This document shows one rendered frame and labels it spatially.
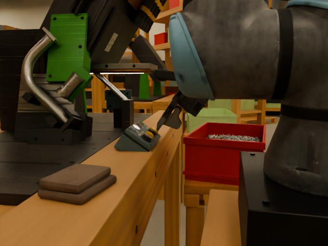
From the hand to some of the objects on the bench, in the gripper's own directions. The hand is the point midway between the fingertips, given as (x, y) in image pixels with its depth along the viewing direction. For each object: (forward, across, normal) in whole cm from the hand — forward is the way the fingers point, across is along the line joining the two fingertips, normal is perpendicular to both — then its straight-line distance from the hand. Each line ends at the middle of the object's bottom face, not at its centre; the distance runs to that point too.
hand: (157, 125), depth 81 cm
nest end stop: (+16, -5, +18) cm, 24 cm away
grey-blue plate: (+14, +23, +12) cm, 29 cm away
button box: (+9, -5, -1) cm, 11 cm away
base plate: (+25, +14, +24) cm, 37 cm away
